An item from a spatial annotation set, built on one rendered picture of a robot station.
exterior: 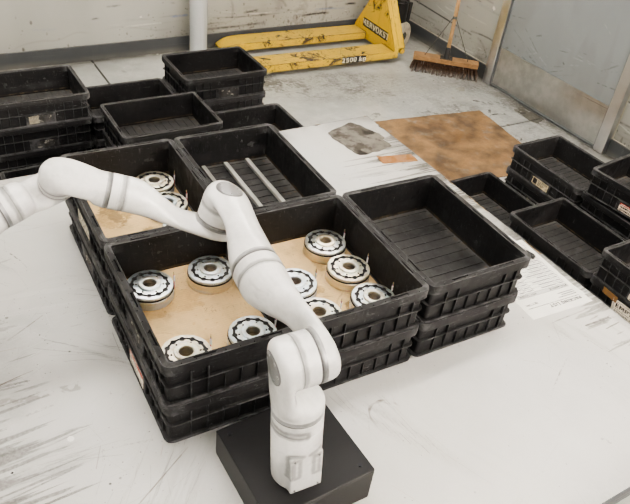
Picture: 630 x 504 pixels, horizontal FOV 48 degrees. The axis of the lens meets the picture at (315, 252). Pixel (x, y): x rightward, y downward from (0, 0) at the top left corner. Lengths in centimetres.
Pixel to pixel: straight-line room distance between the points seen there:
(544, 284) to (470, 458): 68
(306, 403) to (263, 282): 22
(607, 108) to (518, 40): 80
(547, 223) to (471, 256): 114
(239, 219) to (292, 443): 42
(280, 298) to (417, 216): 82
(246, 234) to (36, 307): 68
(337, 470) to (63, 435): 55
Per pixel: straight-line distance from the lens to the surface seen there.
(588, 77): 457
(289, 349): 108
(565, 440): 165
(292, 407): 113
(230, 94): 324
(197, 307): 155
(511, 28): 496
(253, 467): 135
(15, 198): 134
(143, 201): 137
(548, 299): 199
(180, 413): 139
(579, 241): 290
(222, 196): 137
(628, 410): 179
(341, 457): 137
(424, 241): 184
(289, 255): 171
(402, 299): 149
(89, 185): 135
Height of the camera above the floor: 187
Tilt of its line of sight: 37 degrees down
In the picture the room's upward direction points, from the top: 8 degrees clockwise
